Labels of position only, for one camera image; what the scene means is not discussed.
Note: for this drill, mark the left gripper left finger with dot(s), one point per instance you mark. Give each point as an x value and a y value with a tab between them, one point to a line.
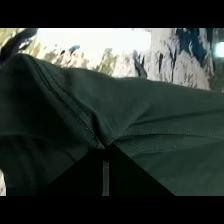
85	178

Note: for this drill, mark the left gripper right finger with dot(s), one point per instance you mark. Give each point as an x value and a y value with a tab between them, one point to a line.
130	176

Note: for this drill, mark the dark green shirt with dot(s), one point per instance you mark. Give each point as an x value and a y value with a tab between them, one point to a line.
140	110

